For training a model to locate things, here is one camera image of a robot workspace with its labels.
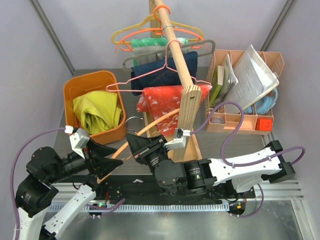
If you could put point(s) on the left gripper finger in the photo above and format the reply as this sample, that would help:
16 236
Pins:
101 150
105 166

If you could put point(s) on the wooden clothes rack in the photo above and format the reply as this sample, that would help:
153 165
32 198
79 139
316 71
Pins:
191 94

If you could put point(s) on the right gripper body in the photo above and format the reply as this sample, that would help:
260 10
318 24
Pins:
151 157

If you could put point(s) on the yellow plastic hanger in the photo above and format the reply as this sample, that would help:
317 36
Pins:
130 30

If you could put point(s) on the red cube socket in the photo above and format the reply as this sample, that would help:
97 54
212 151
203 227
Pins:
264 124

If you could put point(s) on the navy blue trousers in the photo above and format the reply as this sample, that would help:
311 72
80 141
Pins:
163 77

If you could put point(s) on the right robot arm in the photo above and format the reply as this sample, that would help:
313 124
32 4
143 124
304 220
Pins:
195 177

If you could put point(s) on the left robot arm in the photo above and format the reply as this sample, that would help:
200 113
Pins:
35 193

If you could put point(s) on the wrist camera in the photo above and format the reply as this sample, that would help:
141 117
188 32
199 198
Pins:
179 139
78 138

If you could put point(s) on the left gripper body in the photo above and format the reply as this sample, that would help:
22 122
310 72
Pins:
90 160

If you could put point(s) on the white paper document folder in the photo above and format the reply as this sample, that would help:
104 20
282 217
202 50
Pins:
255 79

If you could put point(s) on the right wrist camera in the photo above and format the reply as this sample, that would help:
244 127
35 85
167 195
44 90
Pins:
179 139

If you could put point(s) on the green white cloth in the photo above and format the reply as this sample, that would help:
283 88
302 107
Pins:
148 42

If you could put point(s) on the red patterned cloth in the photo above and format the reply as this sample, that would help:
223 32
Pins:
159 101

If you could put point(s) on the green book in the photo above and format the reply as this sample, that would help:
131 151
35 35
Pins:
217 83

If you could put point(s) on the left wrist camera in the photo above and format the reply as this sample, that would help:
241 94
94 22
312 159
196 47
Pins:
78 138

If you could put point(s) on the light blue headphones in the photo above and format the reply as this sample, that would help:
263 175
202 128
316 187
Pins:
263 105

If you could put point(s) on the grey cloth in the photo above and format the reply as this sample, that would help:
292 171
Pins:
157 52

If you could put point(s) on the peach wooden-look hanger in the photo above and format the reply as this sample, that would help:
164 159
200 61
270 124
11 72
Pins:
148 127

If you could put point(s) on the orange plastic hanger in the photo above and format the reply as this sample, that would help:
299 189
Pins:
125 42

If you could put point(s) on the pink wire hanger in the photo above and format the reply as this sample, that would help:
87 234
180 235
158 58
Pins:
165 66

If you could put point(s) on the yellow-green trousers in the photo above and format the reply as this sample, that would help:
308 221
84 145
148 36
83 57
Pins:
98 111

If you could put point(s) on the tape roll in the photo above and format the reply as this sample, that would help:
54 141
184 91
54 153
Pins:
217 120

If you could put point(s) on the peach desk organizer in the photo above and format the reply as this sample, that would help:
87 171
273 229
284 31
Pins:
274 61

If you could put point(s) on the grey plastic hanger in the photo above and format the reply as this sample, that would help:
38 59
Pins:
151 59

